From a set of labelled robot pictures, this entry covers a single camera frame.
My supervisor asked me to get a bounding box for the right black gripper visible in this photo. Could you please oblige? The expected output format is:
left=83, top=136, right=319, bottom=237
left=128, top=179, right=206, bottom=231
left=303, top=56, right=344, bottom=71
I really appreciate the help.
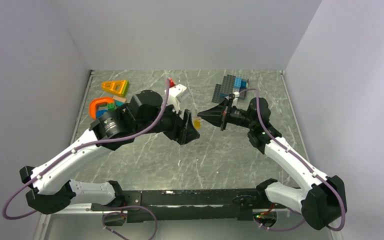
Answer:
left=198, top=97, right=256, bottom=131

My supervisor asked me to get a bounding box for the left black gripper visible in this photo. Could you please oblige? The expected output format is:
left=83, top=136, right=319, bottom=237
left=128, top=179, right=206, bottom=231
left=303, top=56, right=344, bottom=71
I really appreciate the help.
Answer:
left=135, top=98, right=201, bottom=145

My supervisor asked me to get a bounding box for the yellow key tag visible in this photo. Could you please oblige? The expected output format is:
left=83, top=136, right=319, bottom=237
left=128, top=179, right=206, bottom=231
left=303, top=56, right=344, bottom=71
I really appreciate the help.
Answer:
left=193, top=118, right=201, bottom=130

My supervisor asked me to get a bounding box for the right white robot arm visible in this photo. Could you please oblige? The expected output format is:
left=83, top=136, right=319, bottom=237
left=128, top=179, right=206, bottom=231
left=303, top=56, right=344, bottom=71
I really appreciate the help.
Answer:
left=197, top=96, right=348, bottom=231

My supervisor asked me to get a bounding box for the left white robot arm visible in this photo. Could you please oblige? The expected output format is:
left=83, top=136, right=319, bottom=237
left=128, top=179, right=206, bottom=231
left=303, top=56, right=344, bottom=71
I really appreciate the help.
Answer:
left=20, top=85, right=200, bottom=214

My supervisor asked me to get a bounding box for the grey and blue lego stack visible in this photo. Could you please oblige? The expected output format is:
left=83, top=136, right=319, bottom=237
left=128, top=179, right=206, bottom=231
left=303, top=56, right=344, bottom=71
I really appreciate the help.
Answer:
left=211, top=74, right=249, bottom=104

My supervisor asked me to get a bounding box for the teal and tan block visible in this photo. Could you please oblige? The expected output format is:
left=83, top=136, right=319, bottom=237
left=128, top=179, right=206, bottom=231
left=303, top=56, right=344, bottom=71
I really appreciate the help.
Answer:
left=112, top=95, right=127, bottom=107

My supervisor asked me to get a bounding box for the orange triangle toy block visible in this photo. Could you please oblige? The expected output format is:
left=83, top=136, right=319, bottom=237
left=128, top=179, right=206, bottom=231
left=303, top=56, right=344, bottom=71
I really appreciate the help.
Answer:
left=101, top=80, right=130, bottom=97

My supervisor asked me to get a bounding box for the green lego brick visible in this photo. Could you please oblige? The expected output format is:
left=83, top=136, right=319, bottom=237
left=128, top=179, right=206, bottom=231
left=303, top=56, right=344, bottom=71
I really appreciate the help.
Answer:
left=106, top=103, right=116, bottom=112

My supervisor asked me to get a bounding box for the blue lego brick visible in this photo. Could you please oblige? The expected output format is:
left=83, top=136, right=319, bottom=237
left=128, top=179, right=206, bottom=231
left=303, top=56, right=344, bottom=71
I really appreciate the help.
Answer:
left=95, top=109, right=108, bottom=119

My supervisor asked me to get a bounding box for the orange arch toy block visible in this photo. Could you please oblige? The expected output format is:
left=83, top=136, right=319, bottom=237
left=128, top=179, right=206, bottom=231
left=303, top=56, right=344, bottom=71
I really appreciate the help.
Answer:
left=88, top=96, right=115, bottom=120

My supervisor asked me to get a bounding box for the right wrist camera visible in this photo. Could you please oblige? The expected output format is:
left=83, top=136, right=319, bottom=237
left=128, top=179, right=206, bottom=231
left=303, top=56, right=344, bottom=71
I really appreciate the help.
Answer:
left=228, top=91, right=240, bottom=107

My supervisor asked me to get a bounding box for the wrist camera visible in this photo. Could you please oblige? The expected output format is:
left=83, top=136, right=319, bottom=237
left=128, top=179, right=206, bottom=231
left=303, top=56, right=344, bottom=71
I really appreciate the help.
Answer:
left=228, top=91, right=240, bottom=107
left=167, top=77, right=191, bottom=113

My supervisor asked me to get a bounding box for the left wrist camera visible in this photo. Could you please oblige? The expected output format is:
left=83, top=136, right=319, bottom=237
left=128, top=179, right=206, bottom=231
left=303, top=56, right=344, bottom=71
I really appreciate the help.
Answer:
left=167, top=77, right=191, bottom=113

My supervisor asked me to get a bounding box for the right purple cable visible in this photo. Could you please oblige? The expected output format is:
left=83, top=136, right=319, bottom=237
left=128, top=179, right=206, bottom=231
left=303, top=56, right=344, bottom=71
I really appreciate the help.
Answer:
left=238, top=87, right=347, bottom=232

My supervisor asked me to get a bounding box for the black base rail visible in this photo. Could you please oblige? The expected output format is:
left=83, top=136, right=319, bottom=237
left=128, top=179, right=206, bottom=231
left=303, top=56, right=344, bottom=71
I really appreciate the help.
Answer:
left=90, top=188, right=279, bottom=223

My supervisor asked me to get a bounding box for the aluminium frame rail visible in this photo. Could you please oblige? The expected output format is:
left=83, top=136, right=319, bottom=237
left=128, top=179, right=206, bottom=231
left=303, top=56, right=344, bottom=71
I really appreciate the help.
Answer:
left=33, top=203, right=112, bottom=240

